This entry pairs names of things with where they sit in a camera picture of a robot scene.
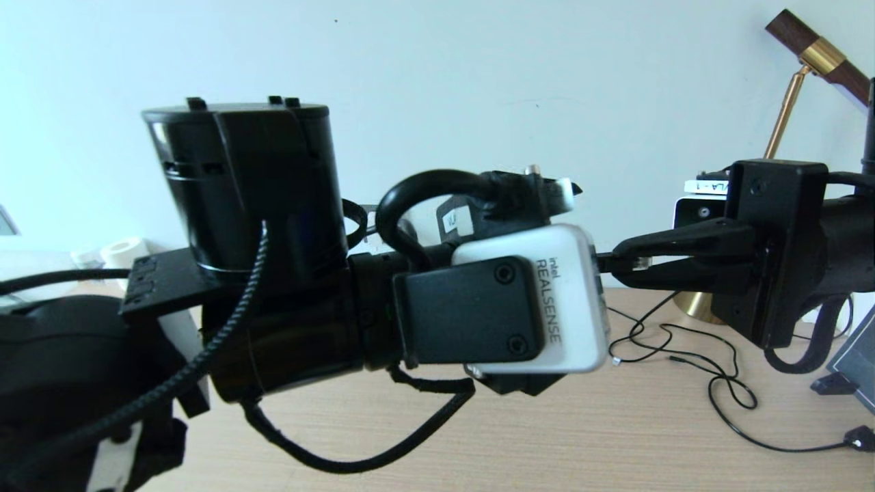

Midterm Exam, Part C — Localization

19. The black ethernet cable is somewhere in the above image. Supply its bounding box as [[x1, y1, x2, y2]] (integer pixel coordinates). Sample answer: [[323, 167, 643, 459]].
[[596, 251, 649, 269]]

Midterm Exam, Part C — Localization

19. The white toilet paper roll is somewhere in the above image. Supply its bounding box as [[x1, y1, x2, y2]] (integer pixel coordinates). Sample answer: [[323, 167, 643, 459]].
[[103, 238, 149, 271]]

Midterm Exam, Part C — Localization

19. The brass desk lamp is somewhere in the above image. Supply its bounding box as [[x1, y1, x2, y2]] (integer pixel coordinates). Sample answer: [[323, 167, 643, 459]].
[[673, 8, 875, 325]]

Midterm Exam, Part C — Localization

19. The beige upholstered furniture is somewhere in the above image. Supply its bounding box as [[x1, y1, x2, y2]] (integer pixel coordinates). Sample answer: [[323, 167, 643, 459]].
[[0, 238, 77, 301]]

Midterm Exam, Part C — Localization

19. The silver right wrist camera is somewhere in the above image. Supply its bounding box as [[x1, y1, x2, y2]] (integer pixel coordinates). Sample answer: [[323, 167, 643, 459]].
[[673, 174, 732, 230]]

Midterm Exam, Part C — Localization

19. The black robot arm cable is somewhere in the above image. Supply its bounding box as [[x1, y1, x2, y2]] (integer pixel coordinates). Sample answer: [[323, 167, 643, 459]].
[[764, 294, 848, 374], [0, 219, 476, 479]]

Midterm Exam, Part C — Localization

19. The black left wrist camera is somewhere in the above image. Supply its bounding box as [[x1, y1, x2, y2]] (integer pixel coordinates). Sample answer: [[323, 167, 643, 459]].
[[376, 164, 613, 377]]

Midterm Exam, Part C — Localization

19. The black cable with silver tip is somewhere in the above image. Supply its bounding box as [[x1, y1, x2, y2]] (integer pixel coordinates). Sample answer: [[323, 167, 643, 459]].
[[607, 290, 684, 366]]

